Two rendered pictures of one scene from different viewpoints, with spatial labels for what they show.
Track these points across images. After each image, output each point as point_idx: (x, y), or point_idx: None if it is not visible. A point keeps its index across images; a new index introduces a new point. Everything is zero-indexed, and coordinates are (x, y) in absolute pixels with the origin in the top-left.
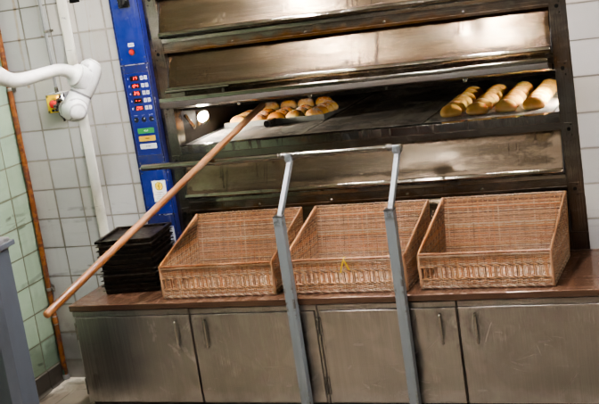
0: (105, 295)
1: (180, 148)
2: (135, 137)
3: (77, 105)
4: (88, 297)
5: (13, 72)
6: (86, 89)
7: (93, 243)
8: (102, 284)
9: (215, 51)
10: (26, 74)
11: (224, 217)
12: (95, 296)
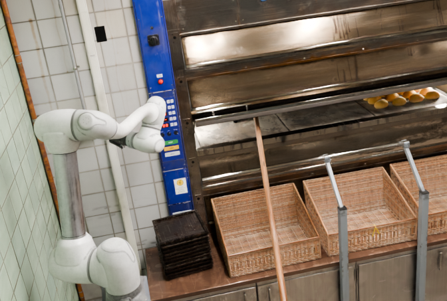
0: (168, 281)
1: (197, 151)
2: None
3: (159, 141)
4: (155, 286)
5: (37, 104)
6: (159, 124)
7: (116, 232)
8: (147, 268)
9: (228, 76)
10: (129, 123)
11: (234, 198)
12: (160, 284)
